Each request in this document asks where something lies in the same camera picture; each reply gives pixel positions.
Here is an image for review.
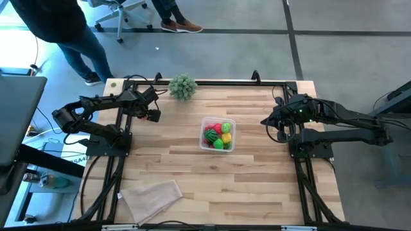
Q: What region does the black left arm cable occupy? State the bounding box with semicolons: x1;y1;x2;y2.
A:
123;74;170;97

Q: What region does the potted green succulent plant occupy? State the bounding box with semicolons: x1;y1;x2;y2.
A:
168;73;198;102

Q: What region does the yellow toy lemon with leaf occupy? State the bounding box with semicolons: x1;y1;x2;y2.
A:
221;132;233;150

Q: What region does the beige folded cloth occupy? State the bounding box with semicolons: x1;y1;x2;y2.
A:
120;179;184;225

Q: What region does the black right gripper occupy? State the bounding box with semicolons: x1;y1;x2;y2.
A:
260;95;318;144

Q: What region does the black metal table frame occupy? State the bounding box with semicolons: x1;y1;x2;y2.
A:
75;78;346;225

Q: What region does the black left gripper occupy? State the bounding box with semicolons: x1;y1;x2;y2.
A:
127;87;162;123

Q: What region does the yellow cable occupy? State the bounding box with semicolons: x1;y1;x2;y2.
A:
31;35;39;76

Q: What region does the clear plastic tupperware container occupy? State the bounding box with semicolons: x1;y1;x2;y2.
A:
198;116;237;153

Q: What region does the person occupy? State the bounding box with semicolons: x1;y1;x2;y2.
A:
150;0;204;34
8;0;114;87

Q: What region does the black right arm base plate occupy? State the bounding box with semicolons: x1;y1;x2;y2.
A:
287;141;335;158

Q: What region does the grey desk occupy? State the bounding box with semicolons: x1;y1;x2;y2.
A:
0;75;48;167

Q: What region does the white office chair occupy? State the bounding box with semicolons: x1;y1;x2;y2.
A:
86;0;153;44

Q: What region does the striped toy watermelon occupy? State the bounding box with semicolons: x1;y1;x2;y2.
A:
204;128;219;144

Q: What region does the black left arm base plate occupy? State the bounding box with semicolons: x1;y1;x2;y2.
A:
78;133;132;157

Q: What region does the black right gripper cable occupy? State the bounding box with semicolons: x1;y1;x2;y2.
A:
265;117;295;144

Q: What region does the white printed paper sheet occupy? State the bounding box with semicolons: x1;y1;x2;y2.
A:
38;134;89;167

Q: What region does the blue metal frame table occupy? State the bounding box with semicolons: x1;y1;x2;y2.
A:
354;80;411;189

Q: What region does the silver metal bracket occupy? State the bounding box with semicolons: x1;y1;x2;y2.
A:
101;224;139;231
281;225;318;231

